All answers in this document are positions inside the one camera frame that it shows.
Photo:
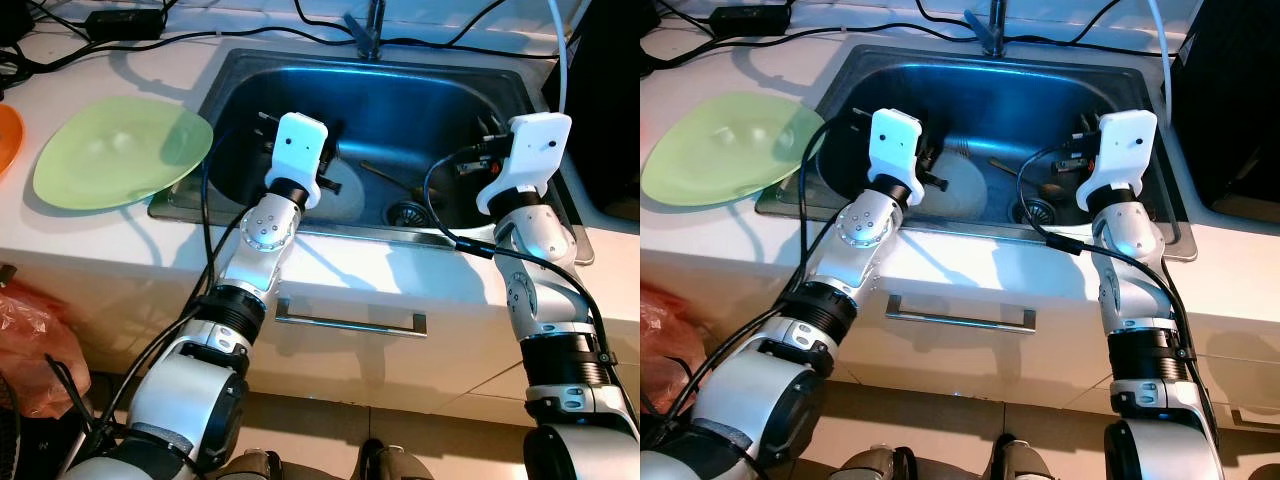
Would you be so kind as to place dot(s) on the white kitchen cabinet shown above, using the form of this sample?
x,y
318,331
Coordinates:
x,y
400,370
980,370

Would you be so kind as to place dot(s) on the metal sink drain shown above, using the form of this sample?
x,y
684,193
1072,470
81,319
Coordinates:
x,y
407,213
1032,211

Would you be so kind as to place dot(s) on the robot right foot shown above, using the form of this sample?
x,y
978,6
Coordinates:
x,y
1020,460
395,462

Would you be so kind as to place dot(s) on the orange plate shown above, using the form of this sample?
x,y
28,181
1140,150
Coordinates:
x,y
8,140

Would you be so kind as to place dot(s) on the chrome faucet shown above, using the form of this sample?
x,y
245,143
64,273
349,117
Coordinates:
x,y
990,30
368,30

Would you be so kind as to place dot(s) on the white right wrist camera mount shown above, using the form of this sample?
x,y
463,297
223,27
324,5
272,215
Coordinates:
x,y
530,155
1120,155

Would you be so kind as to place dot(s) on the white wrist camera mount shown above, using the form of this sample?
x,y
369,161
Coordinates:
x,y
298,150
895,150
530,155
1120,155

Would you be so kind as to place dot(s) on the light green plate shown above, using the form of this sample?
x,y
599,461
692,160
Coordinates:
x,y
120,155
730,150

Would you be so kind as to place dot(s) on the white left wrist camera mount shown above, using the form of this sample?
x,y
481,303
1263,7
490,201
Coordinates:
x,y
895,150
298,150

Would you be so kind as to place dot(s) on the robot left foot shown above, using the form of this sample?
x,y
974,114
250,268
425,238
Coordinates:
x,y
870,465
250,465

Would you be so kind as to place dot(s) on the red plastic bag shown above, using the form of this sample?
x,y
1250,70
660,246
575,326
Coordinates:
x,y
660,345
35,350

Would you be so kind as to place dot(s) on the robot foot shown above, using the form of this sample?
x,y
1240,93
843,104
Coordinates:
x,y
250,465
1020,460
395,462
870,465

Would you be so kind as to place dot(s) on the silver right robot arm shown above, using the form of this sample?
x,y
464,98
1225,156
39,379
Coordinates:
x,y
1140,290
550,300

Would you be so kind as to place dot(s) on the stainless steel sink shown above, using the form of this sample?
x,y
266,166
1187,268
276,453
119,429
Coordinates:
x,y
1000,100
400,100

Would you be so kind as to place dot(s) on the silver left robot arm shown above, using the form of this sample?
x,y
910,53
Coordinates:
x,y
770,390
195,390

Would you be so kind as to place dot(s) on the black countertop appliance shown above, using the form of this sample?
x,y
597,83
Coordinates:
x,y
1230,100

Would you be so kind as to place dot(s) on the black power adapter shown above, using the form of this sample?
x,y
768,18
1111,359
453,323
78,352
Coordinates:
x,y
125,23
750,18

